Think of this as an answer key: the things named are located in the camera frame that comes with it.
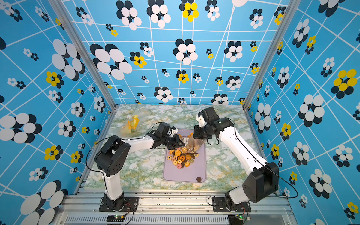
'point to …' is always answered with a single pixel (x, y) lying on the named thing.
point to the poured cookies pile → (182, 156)
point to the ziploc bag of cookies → (145, 119)
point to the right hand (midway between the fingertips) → (195, 134)
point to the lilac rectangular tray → (197, 168)
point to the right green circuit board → (236, 219)
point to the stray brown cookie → (198, 179)
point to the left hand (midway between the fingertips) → (187, 143)
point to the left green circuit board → (116, 218)
